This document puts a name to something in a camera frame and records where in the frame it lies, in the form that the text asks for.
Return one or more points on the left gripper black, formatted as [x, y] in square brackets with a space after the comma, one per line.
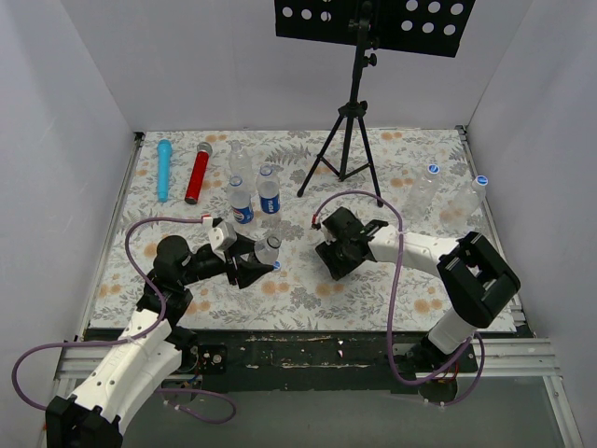
[233, 263]

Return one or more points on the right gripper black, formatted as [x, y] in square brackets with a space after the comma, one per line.
[340, 244]

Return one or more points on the small black-label clear bottle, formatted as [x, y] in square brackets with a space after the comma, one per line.
[267, 250]

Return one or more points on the blue white bottle cap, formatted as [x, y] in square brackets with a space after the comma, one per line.
[433, 169]

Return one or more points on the clear Pocari bottle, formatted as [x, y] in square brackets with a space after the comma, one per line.
[462, 206]

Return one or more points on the blue Pocari Sweat cap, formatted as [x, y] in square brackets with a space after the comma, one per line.
[482, 180]

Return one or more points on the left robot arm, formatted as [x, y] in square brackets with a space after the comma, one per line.
[153, 345]

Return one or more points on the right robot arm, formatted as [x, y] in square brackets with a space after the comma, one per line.
[478, 281]

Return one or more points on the Pepsi bottle logo label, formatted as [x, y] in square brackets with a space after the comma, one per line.
[240, 200]

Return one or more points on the Pepsi bottle text label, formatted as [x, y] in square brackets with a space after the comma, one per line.
[268, 190]

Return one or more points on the tall clear plastic bottle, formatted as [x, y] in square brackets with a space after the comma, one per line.
[240, 163]

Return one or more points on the floral tablecloth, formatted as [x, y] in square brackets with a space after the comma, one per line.
[302, 295]

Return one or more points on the red glitter toy microphone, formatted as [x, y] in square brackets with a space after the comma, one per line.
[204, 152]

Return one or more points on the blue toy microphone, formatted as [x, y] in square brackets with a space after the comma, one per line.
[164, 150]

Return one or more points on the black music stand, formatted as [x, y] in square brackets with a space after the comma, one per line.
[420, 27]

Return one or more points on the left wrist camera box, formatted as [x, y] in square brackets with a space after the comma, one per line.
[221, 234]

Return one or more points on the black table front rail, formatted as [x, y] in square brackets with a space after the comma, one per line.
[257, 361]

